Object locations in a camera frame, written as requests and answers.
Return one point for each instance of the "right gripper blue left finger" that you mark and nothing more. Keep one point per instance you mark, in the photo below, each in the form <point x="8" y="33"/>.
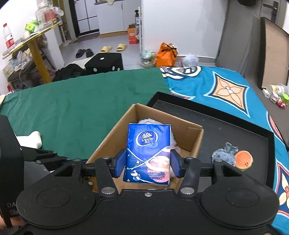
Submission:
<point x="117" y="163"/>

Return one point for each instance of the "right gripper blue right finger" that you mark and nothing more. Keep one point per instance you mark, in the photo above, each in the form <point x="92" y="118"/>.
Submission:
<point x="177" y="164"/>

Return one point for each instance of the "brown cardboard box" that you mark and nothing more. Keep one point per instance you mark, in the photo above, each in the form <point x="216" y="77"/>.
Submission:
<point x="186" y="138"/>

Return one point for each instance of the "blue tissue pack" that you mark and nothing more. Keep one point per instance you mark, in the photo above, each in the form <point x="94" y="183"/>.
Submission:
<point x="148" y="154"/>

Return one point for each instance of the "blue denim rabbit plush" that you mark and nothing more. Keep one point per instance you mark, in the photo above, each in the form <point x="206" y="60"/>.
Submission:
<point x="227" y="154"/>

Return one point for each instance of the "orange burger plush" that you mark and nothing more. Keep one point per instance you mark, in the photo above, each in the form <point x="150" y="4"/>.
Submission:
<point x="243" y="160"/>

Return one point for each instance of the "black shallow tray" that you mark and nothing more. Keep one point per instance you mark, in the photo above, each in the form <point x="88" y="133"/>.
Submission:
<point x="220" y="127"/>

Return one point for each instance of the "white fluffy towel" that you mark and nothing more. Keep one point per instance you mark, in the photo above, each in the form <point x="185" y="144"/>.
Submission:
<point x="32" y="141"/>

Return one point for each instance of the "green blanket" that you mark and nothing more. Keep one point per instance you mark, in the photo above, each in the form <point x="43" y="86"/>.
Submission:
<point x="73" y="116"/>

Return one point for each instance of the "blue patterned blanket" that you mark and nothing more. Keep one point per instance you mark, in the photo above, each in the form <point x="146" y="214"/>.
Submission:
<point x="228" y="91"/>

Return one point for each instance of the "black dice stool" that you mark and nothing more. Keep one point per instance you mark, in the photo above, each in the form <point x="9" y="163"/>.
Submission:
<point x="104" y="62"/>

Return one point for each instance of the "black clothes pile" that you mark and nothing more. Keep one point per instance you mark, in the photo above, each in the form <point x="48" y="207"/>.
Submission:
<point x="70" y="71"/>

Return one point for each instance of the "white plastic bag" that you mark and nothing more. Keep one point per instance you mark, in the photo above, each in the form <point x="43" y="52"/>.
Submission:
<point x="190" y="61"/>

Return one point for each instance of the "orange gift bag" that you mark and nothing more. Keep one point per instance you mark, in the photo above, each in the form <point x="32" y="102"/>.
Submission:
<point x="166" y="56"/>

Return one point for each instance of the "clear bag with items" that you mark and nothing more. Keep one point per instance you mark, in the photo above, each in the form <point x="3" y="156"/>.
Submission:
<point x="148" y="59"/>

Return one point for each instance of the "grey bench cushion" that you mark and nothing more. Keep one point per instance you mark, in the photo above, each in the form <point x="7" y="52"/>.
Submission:
<point x="278" y="117"/>

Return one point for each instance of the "white small box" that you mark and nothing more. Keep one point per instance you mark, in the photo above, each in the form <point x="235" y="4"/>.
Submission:
<point x="266" y="93"/>

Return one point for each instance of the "right black slipper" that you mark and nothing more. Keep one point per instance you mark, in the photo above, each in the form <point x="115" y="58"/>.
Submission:
<point x="89" y="53"/>

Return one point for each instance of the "left yellow slipper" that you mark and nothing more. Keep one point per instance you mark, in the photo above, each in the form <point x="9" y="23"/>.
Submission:
<point x="105" y="49"/>

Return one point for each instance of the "yellow slipper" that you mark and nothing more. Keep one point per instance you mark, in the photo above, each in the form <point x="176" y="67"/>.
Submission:
<point x="121" y="47"/>
<point x="105" y="49"/>

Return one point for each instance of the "right yellow slipper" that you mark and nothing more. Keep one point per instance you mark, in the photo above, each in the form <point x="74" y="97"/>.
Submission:
<point x="121" y="47"/>

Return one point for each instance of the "red small toy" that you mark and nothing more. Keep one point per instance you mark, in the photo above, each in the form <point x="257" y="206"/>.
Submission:
<point x="281" y="104"/>

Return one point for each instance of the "orange cardboard box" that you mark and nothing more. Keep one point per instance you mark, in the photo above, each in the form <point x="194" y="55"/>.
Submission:
<point x="132" y="34"/>

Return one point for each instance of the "green small container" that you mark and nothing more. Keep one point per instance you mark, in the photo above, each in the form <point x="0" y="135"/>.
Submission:
<point x="285" y="98"/>

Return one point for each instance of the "white cup with print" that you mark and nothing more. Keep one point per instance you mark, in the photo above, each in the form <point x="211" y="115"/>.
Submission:
<point x="278" y="89"/>

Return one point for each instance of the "grey door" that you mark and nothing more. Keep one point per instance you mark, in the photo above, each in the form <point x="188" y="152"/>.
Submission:
<point x="235" y="41"/>

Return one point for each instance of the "black framed board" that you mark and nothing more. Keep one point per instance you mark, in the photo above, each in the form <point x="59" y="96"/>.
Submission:
<point x="273" y="56"/>

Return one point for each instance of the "white kitchen cabinet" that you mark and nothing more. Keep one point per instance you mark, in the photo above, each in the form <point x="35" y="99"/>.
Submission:
<point x="116" y="17"/>

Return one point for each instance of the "yellow leg table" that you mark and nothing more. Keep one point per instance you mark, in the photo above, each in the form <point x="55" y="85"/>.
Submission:
<point x="36" y="55"/>

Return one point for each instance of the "black grid sliding door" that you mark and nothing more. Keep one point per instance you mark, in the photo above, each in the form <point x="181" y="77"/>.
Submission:
<point x="84" y="17"/>

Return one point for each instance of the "red label water bottle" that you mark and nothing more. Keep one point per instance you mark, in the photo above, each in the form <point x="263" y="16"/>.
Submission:
<point x="8" y="38"/>

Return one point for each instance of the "clear glass jar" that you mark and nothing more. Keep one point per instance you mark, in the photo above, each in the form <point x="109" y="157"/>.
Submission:
<point x="45" y="15"/>

